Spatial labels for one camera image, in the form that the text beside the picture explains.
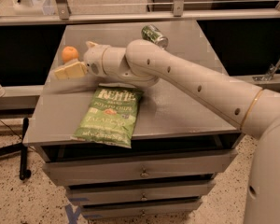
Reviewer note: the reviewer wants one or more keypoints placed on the blue tape mark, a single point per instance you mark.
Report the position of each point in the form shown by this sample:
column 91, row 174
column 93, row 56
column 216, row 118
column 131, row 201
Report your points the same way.
column 74, row 214

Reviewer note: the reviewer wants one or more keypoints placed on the grey drawer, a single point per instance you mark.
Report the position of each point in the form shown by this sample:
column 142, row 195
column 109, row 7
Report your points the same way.
column 73, row 173
column 140, row 193
column 140, row 208

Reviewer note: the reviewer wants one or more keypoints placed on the green Kettle chips bag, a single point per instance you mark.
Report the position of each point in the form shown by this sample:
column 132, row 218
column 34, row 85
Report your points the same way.
column 111, row 116

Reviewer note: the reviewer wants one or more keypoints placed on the black tripod stand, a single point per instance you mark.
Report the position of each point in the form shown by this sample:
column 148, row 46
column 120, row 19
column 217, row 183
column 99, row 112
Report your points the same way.
column 25, row 173

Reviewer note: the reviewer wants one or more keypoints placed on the grey drawer cabinet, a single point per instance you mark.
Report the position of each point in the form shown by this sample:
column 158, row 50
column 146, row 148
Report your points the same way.
column 168, row 122

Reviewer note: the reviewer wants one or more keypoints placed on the top grey drawer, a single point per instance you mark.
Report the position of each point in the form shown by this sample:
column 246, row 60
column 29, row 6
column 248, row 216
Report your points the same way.
column 73, row 173

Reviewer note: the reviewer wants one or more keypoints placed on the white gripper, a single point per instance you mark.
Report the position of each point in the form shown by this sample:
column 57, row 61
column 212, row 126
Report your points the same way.
column 93, row 61

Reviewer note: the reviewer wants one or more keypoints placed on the orange fruit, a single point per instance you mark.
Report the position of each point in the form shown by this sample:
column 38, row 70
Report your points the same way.
column 69, row 53

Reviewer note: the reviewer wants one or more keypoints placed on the middle grey drawer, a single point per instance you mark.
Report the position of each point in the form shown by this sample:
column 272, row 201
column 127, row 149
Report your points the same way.
column 140, row 193

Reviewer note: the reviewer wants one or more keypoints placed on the metal railing frame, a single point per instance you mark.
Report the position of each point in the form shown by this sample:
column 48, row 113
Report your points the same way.
column 24, row 12

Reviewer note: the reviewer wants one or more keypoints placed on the bottom grey drawer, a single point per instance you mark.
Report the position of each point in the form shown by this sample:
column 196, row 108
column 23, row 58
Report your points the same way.
column 140, row 208

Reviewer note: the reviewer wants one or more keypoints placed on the green soda can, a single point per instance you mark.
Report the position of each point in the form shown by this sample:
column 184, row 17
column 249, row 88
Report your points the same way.
column 152, row 34

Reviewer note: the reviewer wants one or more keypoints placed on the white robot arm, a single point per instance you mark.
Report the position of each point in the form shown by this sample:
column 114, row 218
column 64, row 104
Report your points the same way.
column 250, row 108

